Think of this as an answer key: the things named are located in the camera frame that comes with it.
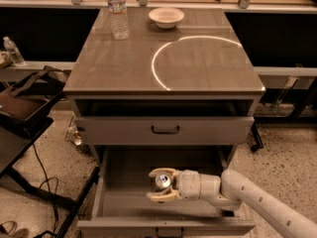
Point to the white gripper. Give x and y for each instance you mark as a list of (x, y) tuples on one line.
[(188, 183)]

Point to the redbull can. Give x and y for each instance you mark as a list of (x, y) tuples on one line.
[(163, 181)]

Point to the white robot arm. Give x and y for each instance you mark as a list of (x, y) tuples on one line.
[(228, 191)]

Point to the grey open middle drawer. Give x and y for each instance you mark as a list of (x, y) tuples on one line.
[(121, 207)]

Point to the grey drawer cabinet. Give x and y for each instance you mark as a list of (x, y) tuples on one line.
[(197, 69)]

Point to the grey upper drawer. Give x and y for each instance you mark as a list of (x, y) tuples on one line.
[(174, 131)]

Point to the black caster wheel leg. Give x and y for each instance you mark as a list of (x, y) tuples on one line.
[(258, 140)]

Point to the plastic bottle on floor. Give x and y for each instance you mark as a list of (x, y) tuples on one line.
[(72, 135)]

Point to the black folding table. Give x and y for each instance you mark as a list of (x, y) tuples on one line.
[(45, 181)]

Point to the white bowl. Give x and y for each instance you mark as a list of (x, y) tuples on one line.
[(166, 18)]

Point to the clear plastic water bottle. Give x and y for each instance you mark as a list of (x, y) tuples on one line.
[(119, 19)]

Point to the small water bottle on shelf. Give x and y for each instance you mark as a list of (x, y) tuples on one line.
[(14, 52)]

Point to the brown bag with strap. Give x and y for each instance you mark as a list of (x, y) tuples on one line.
[(32, 97)]

